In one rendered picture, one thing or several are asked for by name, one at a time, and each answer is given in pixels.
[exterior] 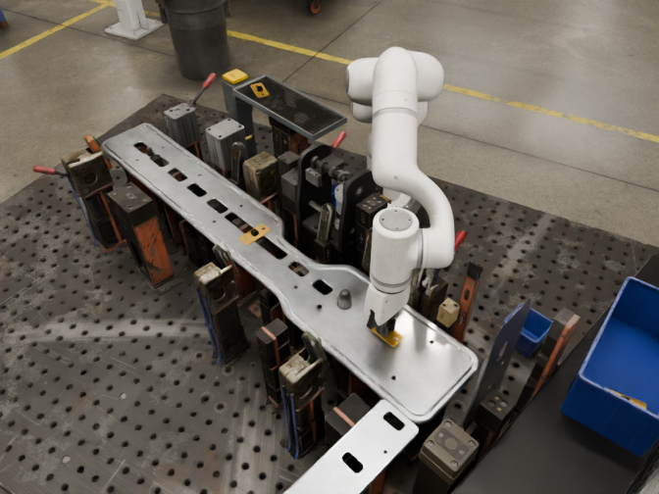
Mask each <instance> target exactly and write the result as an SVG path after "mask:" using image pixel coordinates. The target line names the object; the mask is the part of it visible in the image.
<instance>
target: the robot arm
mask: <svg viewBox="0 0 659 494"><path fill-rule="evenodd" d="M444 77H445V74H444V70H443V67H442V65H441V63H440V62H439V61H438V60H437V59H436V58H435V57H433V56H431V55H429V54H426V53H421V52H414V51H407V50H405V49H403V48H400V47H391V48H389V49H387V50H386V51H384V52H383V53H382V54H381V55H380V57H379V58H364V59H359V60H356V61H354V62H352V63H351V64H350V65H349V66H348V68H347V70H346V72H345V77H344V87H345V91H346V94H347V95H348V97H349V98H350V99H351V101H350V108H351V114H352V115H353V117H354V118H355V119H356V120H357V121H358V122H361V123H365V124H372V132H371V133H370V134H369V136H368V142H367V170H370V171H372V174H373V179H374V182H375V183H376V184H377V185H379V186H381V187H383V194H382V195H383V196H385V197H387V198H388V199H390V200H392V203H391V204H389V203H388V206H387V209H384V210H381V211H380V212H378V213H377V214H376V215H375V217H374V220H373V235H372V252H371V268H370V280H371V283H370V285H369V288H368V291H367V295H366V300H365V306H364V316H366V317H367V316H368V315H370V317H369V320H368V322H367V325H366V327H367V328H369V329H373V328H376V331H377V333H378V334H379V335H382V336H383V337H385V338H386V337H387V334H388V328H390V330H391V331H394V330H395V325H396V318H397V317H398V315H399V310H401V309H402V308H403V307H404V306H405V305H406V304H407V302H408V300H409V295H410V283H411V280H412V272H413V269H442V268H446V267H448V266H449V265H450V264H451V263H452V261H453V258H454V253H455V252H454V246H455V239H454V220H453V214H452V210H451V207H450V204H449V202H448V200H447V198H446V197H445V195H444V194H443V192H442V191H441V190H440V188H439V187H438V186H437V185H436V184H435V183H434V182H433V181H432V180H430V179H429V178H428V177H427V176H426V175H425V174H423V173H422V172H421V171H420V170H419V168H418V165H417V127H418V126H419V125H420V124H421V123H422V121H423V120H424V119H425V117H426V115H427V113H428V111H429V105H430V100H433V99H434V98H436V97H437V96H438V95H439V94H440V93H441V91H442V89H443V85H444ZM411 197H412V198H414V199H415V200H417V201H418V202H419V203H420V204H421V205H422V206H423V207H424V208H425V209H426V211H427V213H428V215H429V218H430V223H431V227H430V228H419V221H418V219H417V217H416V216H415V215H414V214H413V213H411V212H410V211H408V210H405V209H402V208H403V207H404V206H405V205H407V203H408V202H409V200H410V198H411Z"/></svg>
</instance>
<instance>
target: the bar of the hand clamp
mask: <svg viewBox="0 0 659 494"><path fill-rule="evenodd" d="M439 270H440V269H421V271H420V274H419V278H418V282H417V286H416V288H418V289H419V288H421V287H422V286H423V285H422V281H423V280H425V278H426V276H429V277H430V281H429V284H428V288H427V291H426V295H429V290H430V288H431V287H432V286H433V285H434V284H435V283H436V280H437V276H438V273H439Z"/></svg>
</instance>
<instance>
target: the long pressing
mask: <svg viewBox="0 0 659 494"><path fill-rule="evenodd" d="M137 143H143V144H144V145H145V146H147V147H151V148H152V150H153V153H154V155H153V156H148V155H147V153H145V154H143V153H141V152H140V151H139V150H138V149H136V148H135V147H134V146H133V145H135V144H137ZM163 147H164V148H163ZM101 149H102V150H103V151H104V152H105V153H106V154H107V155H108V156H110V157H111V158H112V159H113V160H114V161H116V162H117V163H118V164H119V165H120V166H122V167H123V168H124V169H125V170H126V171H127V172H129V173H130V174H131V175H132V176H134V177H135V178H136V179H137V180H138V181H140V182H141V183H142V184H143V185H144V186H146V187H147V188H148V189H149V190H150V191H152V192H153V193H154V194H155V195H156V196H158V197H159V198H160V199H161V200H162V201H163V202H165V203H166V204H167V205H168V206H169V207H171V208H172V209H173V210H174V211H175V212H177V213H178V214H179V215H180V216H181V217H183V218H184V219H185V220H186V221H187V222H189V223H190V224H191V225H192V226H194V227H195V228H196V229H197V230H198V231H199V232H201V233H202V234H203V235H204V236H205V237H207V238H208V239H209V240H210V241H211V242H213V243H214V244H215V245H216V244H217V243H219V242H220V243H222V244H223V245H224V246H225V247H226V248H228V249H229V251H230V253H231V255H230V256H231V258H232V259H233V260H234V261H235V262H237V263H238V264H239V265H240V266H241V267H242V268H244V269H245V270H246V271H247V272H249V273H250V274H251V275H252V276H253V277H255V278H256V279H257V280H258V281H259V282H261V283H262V284H263V285H264V286H265V287H267V288H268V289H269V290H270V291H271V292H273V293H274V294H275V295H276V296H277V297H278V299H279V303H280V305H281V307H282V310H283V312H284V314H285V316H286V317H287V318H288V319H289V320H290V321H291V322H293V323H294V324H295V325H296V326H297V327H298V328H300V329H301V330H302V331H303V332H305V331H306V330H307V329H308V328H309V329H311V330H313V331H314V332H316V333H317V334H318V335H319V336H320V337H321V339H322V345H323V348H324V350H325V351H327V352H328V353H329V354H330V355H331V356H332V357H334V358H335V359H336V360H337V361H338V362H339V363H341V364H342V365H343V366H344V367H345V368H346V369H348V370H349V371H350V372H351V373H352V374H354V375H355V376H356V377H357V378H358V379H359V380H361V381H362V382H363V383H364V384H365V385H366V386H368V387H369V388H370V389H371V390H372V391H373V392H375V393H376V394H377V395H378V396H379V397H380V398H382V399H383V400H386V401H388V402H389V403H390V404H391V405H393V406H394V407H395V408H396V409H397V410H398V411H400V412H401V413H402V414H403V415H404V416H405V417H407V418H408V419H409V420H410V421H412V422H413V423H414V424H425V423H428V422H430V421H432V420H433V419H434V418H435V417H436V416H437V415H438V414H439V413H440V412H441V410H442V409H443V408H444V407H445V406H446V405H447V404H448V403H449V402H450V401H451V400H452V399H453V398H454V397H455V396H456V395H457V394H458V393H459V392H460V390H461V389H462V388H463V387H464V386H465V385H466V384H467V383H468V382H469V381H470V380H471V379H472V378H473V377H474V376H475V375H476V373H477V371H478V369H479V359H478V357H477V355H476V354H475V353H474V352H473V351H472V350H470V349H469V348H468V347H466V346H465V345H463V344H462V343H461V342H459V341H458V340H456V339H455V338H454V337H452V336H451V335H449V334H448V333H447V332H445V331H444V330H442V329H441V328H440V327H438V326H437V325H435V324H434V323H433V322H431V321H429V320H428V319H427V318H425V317H424V316H423V315H421V314H420V313H418V312H417V311H416V310H414V309H413V308H411V307H410V306H409V305H407V304H406V305H405V306H404V307H403V308H402V309H401V310H399V315H398V317H397V318H396V325H395V330H397V331H398V332H399V333H401V334H402V335H403V336H404V339H403V340H402V341H400V342H399V343H398V344H397V345H396V346H395V347H392V346H391V345H389V344H388V343H387V342H385V341H384V340H383V339H382V338H380V337H379V336H378V335H377V334H375V333H374V332H373V331H371V330H370V329H369V328H367V327H366V325H367V322H368V320H369V317H370V315H368V316H367V317H366V316H364V306H365V300H366V295H367V291H368V288H369V285H370V283H371V280H370V278H369V277H368V276H367V275H365V274H364V273H363V272H361V271H359V270H358V269H357V268H355V267H353V266H350V265H321V264H317V263H315V262H314V261H312V260H311V259H310V258H308V257H307V256H306V255H304V254H303V253H302V252H300V251H299V250H298V249H296V248H295V247H294V246H292V245H291V244H290V243H288V242H287V241H286V240H285V239H284V221H283V220H282V218H280V217H279V216H278V215H276V214H275V213H273V212H272V211H271V210H269V209H268V208H266V207H265V206H264V205H262V204H261V203H260V202H258V201H257V200H255V199H254V198H253V197H251V196H250V195H248V194H247V193H246V192H244V191H243V190H242V189H240V188H239V187H237V186H236V185H235V184H233V183H232V182H230V181H229V180H228V179H226V178H225V177H224V176H222V175H221V174H219V173H218V172H216V171H215V170H213V169H212V168H211V167H209V166H208V165H207V164H205V163H204V162H202V161H201V160H200V159H198V158H197V157H195V156H194V155H193V154H191V153H190V152H189V151H187V150H186V149H184V148H183V147H182V146H180V145H179V144H177V143H176V142H175V141H173V140H172V139H171V138H170V137H169V136H167V135H166V134H165V133H163V132H162V131H160V130H159V129H158V128H156V127H155V126H154V125H152V124H150V123H143V124H141V125H138V126H136V127H134V128H131V129H129V130H127V131H125V132H123V133H120V134H118V135H116V136H114V137H111V138H109V139H107V140H105V141H104V142H103V143H102V145H101ZM154 156H160V157H161V158H162V159H164V160H165V161H166V162H167V163H169V164H168V165H166V166H164V167H159V166H158V165H157V164H155V163H154V162H153V161H152V160H150V159H151V158H152V157H154ZM136 160H138V161H136ZM172 170H178V171H179V172H180V173H182V174H183V175H185V176H186V177H187V179H185V180H184V181H177V180H176V179H175V178H174V177H172V176H171V175H170V174H168V172H170V171H172ZM199 174H201V175H199ZM191 184H196V185H198V186H199V187H200V188H202V189H203V190H204V191H206V192H207V194H206V195H204V196H202V197H198V196H197V195H195V194H194V193H193V192H191V191H190V190H189V189H188V188H187V186H189V185H191ZM213 199H216V200H217V201H219V202H220V203H221V204H223V205H224V206H225V207H226V208H228V210H227V211H226V212H224V213H222V214H220V213H218V212H217V211H216V210H214V209H213V208H212V207H211V206H209V205H208V204H207V203H208V202H209V201H211V200H213ZM240 206H242V207H240ZM231 213H234V214H236V215H237V216H238V217H239V218H241V219H242V220H243V221H245V222H246V223H248V224H249V225H250V226H252V227H253V228H255V227H256V226H258V225H259V224H261V223H263V224H264V225H266V226H267V227H268V228H270V229H271V231H270V232H268V233H266V234H265V235H263V236H264V237H266V238H267V239H268V240H270V241H271V242H272V243H274V244H275V245H276V246H278V247H279V248H280V249H281V250H282V251H283V252H284V253H286V254H287V255H286V257H284V258H283V259H281V260H279V259H277V258H276V257H275V256H273V255H272V254H271V253H270V252H268V251H267V250H266V249H264V248H263V247H262V246H261V245H259V244H258V243H257V242H256V241H254V242H252V243H251V244H249V245H245V244H244V243H243V242H242V241H240V240H239V237H240V236H242V235H244V234H245V233H244V232H243V231H241V230H240V229H239V228H238V227H236V226H235V225H234V224H233V223H231V222H230V221H228V220H227V219H226V216H227V215H229V214H231ZM263 236H262V237H263ZM295 262H297V263H299V264H300V265H301V266H303V267H304V268H305V269H307V270H308V271H309V273H307V274H306V275H304V276H299V275H298V274H297V273H295V272H294V271H292V270H291V269H290V268H289V266H290V265H291V264H293V263H295ZM318 280H321V281H323V282H324V283H325V284H326V285H328V286H329V287H330V288H331V289H332V292H331V293H329V294H328V295H324V294H322V293H321V292H320V291H318V290H317V289H316V288H314V287H313V284H314V283H315V282H317V281H318ZM294 286H298V288H296V289H295V288H294ZM342 289H347V290H349V291H350V293H351V297H352V300H351V304H352V305H351V307H350V308H349V309H347V310H343V309H340V308H339V307H338V294H339V292H340V291H341V290H342ZM319 305H321V306H322V307H321V308H319V307H318V306H319ZM430 341H433V342H434V343H433V344H430ZM393 376H395V377H396V379H395V380H393V379H392V377H393Z"/></svg>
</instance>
